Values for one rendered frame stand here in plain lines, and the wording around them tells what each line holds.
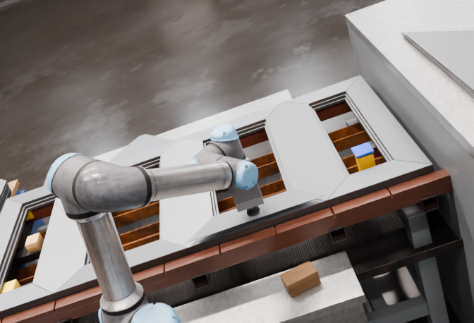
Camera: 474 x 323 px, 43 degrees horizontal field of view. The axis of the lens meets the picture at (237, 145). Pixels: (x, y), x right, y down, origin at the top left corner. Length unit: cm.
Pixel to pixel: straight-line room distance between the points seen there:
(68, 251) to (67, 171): 77
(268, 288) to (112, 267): 55
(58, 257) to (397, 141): 119
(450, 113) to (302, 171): 54
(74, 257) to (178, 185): 76
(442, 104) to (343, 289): 60
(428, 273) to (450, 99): 64
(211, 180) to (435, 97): 72
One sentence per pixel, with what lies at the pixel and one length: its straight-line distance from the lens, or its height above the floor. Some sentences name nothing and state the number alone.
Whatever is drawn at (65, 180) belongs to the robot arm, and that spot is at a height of 135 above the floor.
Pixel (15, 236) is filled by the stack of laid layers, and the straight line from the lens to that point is 247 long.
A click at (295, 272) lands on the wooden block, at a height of 73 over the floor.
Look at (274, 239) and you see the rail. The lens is 186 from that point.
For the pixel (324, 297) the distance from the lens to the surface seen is 182.
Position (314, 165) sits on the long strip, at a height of 85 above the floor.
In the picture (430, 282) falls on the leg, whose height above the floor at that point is 39.
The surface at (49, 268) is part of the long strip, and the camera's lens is 215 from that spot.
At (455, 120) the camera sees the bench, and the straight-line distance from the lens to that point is 173.
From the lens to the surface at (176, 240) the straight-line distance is 195.
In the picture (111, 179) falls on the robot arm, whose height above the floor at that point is 134.
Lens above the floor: 195
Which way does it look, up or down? 28 degrees down
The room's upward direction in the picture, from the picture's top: 21 degrees counter-clockwise
